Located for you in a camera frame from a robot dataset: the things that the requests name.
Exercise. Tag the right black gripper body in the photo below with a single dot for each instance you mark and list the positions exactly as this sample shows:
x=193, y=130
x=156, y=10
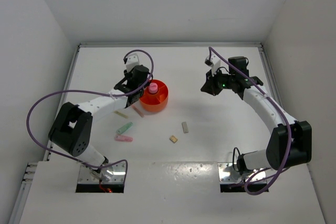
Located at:
x=224, y=81

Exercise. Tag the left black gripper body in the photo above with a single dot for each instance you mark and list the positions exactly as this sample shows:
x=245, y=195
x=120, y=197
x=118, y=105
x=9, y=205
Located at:
x=126, y=74

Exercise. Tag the pink glue bottle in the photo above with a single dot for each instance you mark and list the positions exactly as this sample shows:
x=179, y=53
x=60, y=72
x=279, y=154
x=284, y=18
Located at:
x=153, y=88

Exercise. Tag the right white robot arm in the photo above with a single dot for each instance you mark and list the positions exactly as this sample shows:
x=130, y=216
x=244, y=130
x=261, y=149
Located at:
x=290, y=139

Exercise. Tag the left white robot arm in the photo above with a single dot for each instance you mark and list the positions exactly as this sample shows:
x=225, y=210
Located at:
x=71, y=129

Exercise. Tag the pink thin pencil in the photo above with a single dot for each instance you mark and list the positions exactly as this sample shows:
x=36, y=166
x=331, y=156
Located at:
x=138, y=111

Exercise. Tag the orange round organizer container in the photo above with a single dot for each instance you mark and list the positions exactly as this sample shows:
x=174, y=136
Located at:
x=155, y=102

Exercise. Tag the yellow beige stick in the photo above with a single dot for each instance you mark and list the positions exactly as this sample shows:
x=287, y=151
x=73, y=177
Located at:
x=121, y=114

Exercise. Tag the green highlighter pen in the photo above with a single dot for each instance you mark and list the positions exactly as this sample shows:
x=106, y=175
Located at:
x=124, y=128

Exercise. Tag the grey eraser block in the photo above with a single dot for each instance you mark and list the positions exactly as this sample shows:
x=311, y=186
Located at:
x=184, y=127

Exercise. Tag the pink highlighter pen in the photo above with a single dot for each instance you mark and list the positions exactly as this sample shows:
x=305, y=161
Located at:
x=123, y=138

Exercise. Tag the small tan sharpener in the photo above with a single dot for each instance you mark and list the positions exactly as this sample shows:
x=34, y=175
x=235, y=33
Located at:
x=173, y=139

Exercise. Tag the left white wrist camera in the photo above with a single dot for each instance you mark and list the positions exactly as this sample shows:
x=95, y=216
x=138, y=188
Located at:
x=131, y=61

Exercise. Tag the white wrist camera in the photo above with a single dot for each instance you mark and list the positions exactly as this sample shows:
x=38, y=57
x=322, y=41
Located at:
x=131, y=61
x=214, y=62

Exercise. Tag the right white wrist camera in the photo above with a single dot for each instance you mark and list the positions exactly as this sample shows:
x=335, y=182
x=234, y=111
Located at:
x=214, y=62

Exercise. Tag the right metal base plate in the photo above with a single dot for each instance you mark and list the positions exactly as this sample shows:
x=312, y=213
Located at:
x=227, y=175

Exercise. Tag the metal base plate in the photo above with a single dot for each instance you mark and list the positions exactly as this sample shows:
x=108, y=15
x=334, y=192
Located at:
x=111, y=175
x=227, y=175

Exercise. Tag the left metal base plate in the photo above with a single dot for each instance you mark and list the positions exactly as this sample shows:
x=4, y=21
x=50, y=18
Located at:
x=111, y=175

